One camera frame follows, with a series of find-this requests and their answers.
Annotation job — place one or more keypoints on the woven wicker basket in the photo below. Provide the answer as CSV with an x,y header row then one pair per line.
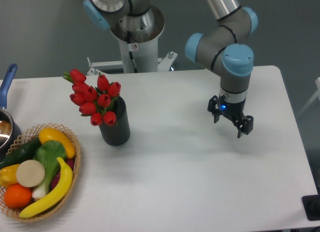
x,y
26,136

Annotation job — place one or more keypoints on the black device at edge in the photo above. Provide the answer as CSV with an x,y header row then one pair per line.
x,y
311,204

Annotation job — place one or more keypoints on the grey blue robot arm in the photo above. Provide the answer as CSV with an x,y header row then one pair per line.
x,y
137,25

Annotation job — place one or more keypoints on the yellow bell pepper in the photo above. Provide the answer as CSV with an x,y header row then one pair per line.
x,y
8,175

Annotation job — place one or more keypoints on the yellow banana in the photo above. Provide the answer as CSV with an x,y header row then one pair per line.
x,y
53,197

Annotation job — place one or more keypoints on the blue handled saucepan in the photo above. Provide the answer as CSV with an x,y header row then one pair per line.
x,y
9,130

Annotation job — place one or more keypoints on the beige round disc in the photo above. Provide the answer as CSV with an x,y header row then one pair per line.
x,y
30,173

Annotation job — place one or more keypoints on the green cucumber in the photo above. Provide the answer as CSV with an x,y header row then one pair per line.
x,y
24,152

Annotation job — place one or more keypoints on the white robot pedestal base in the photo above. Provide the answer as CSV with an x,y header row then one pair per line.
x,y
136,58

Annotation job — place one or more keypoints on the red tulip bouquet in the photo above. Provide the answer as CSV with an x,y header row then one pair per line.
x,y
99,102

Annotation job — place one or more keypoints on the green bok choy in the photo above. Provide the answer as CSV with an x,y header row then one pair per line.
x,y
47,155

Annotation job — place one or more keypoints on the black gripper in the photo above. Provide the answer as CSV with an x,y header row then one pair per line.
x,y
218,106

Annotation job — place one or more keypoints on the white frame at right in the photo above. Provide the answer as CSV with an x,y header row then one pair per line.
x,y
315,96

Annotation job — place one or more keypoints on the dark grey ribbed vase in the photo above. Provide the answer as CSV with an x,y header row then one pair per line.
x,y
119,133

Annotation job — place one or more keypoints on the orange fruit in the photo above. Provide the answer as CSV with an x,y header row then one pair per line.
x,y
17,196

